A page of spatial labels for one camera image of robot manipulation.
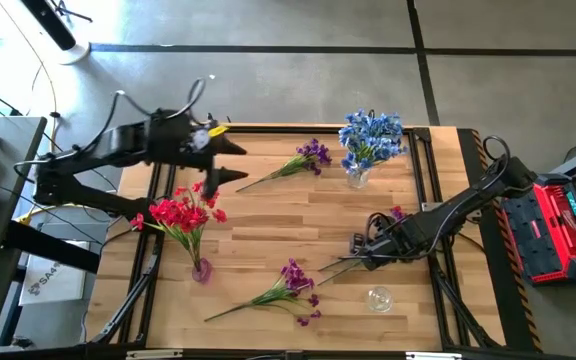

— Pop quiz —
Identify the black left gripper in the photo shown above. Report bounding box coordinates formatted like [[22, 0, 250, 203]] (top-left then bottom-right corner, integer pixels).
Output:
[[155, 112, 250, 200]]

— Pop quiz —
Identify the silver metal bracket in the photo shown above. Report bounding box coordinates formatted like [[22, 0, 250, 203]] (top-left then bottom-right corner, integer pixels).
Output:
[[125, 349, 184, 360], [405, 351, 462, 360]]

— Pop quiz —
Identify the red and black toolbox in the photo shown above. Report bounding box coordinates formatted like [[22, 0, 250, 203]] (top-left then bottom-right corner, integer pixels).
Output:
[[500, 172, 576, 287]]

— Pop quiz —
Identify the black aluminium table frame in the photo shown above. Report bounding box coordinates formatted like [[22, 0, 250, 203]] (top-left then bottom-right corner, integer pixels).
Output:
[[90, 123, 502, 351]]

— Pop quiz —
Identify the grey desk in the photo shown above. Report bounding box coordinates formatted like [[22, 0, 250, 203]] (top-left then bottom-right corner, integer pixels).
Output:
[[0, 116, 48, 256]]

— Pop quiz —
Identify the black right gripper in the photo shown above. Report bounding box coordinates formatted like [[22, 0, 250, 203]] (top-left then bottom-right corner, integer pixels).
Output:
[[350, 216, 422, 272]]

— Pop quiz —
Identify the dark purple flower bunch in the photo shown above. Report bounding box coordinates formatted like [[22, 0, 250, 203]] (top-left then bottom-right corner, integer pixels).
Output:
[[234, 138, 333, 194], [316, 204, 407, 287]]

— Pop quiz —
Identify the pink glass vase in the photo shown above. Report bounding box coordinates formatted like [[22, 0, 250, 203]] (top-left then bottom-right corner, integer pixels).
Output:
[[191, 257, 214, 285]]

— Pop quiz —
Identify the black post white base stand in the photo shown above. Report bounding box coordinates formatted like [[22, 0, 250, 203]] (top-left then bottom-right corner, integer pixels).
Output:
[[20, 0, 93, 67]]

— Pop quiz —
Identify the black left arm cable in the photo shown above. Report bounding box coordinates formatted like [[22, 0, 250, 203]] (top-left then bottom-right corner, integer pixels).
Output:
[[12, 77, 208, 174]]

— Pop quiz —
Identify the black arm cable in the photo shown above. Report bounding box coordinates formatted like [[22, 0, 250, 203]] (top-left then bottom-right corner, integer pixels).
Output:
[[12, 77, 208, 174], [427, 134, 514, 256]]

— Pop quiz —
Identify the blue artificial flower bunch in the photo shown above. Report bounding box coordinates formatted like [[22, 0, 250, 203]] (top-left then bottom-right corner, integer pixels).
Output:
[[341, 142, 394, 176], [337, 112, 377, 176], [355, 108, 409, 174]]

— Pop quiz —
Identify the yellow cable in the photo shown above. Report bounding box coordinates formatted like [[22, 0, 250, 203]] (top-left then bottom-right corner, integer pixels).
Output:
[[15, 115, 77, 225]]

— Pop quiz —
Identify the black hazard striped panel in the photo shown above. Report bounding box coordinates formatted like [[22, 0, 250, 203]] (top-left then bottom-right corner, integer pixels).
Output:
[[456, 127, 544, 354]]

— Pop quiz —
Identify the clear cut glass vase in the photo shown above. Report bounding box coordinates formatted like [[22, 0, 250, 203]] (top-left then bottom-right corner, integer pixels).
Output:
[[366, 285, 395, 315], [346, 167, 372, 190]]

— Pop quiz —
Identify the magenta artificial flower bunch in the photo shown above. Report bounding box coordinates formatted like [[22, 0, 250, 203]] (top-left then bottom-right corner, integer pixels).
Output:
[[203, 257, 323, 328]]

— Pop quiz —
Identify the black desk support beam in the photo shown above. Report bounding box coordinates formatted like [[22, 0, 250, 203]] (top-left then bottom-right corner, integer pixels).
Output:
[[1, 219, 102, 275]]

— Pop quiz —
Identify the white printed box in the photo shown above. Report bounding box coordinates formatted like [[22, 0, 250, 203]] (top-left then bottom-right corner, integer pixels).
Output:
[[17, 239, 93, 307]]

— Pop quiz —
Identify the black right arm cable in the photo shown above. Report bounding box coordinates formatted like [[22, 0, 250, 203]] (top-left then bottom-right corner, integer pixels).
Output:
[[427, 134, 514, 256]]

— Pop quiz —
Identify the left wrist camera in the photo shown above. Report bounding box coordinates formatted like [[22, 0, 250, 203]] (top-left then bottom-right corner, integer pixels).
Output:
[[187, 124, 215, 155]]

